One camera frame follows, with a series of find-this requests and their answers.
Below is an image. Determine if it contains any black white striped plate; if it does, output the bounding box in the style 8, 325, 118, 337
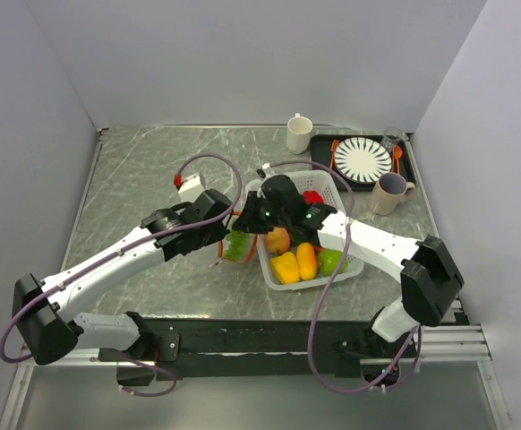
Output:
334, 137, 392, 184

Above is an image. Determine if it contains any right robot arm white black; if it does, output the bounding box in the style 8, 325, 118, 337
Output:
233, 175, 464, 357

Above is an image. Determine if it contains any orange plastic fork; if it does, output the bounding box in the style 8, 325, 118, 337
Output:
329, 139, 339, 174

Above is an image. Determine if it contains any orange yellow mango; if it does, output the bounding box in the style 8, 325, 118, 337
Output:
296, 243, 319, 281

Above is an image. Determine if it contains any clear glass cup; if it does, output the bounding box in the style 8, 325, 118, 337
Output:
381, 126, 403, 152

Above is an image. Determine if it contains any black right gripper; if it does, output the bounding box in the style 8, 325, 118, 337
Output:
233, 190, 290, 235

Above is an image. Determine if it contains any white plastic perforated basket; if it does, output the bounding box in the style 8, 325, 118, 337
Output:
256, 170, 345, 291

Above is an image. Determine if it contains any beige mug purple inside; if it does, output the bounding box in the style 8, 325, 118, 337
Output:
369, 172, 415, 216

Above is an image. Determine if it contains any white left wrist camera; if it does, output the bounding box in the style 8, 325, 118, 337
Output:
174, 174, 206, 202

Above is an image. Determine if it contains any white ceramic mug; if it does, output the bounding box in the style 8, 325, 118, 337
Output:
286, 113, 313, 155

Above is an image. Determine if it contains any black rectangular tray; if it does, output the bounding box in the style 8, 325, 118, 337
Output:
309, 134, 417, 192

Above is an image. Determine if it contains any orange plastic spoon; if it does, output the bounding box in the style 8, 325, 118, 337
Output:
392, 145, 403, 175

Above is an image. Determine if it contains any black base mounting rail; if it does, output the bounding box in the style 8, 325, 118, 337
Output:
124, 319, 416, 379

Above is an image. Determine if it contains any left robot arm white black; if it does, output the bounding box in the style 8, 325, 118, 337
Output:
13, 189, 234, 366

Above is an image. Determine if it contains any aluminium extrusion frame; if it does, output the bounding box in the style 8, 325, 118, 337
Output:
0, 127, 115, 429

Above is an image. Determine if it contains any red bell pepper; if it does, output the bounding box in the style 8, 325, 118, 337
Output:
303, 190, 324, 204

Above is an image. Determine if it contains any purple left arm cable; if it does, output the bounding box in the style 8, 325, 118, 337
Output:
0, 152, 244, 399

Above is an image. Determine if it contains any yellow bell pepper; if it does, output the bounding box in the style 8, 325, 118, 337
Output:
269, 252, 300, 285

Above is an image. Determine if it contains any green bell pepper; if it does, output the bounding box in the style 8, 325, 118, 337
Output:
286, 226, 311, 246

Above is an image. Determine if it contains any clear zip bag orange zipper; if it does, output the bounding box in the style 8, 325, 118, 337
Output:
170, 210, 260, 270

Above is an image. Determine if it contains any peach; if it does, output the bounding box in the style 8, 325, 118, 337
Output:
264, 227, 291, 255

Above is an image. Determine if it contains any green apple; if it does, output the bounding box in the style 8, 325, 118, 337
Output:
317, 249, 342, 277

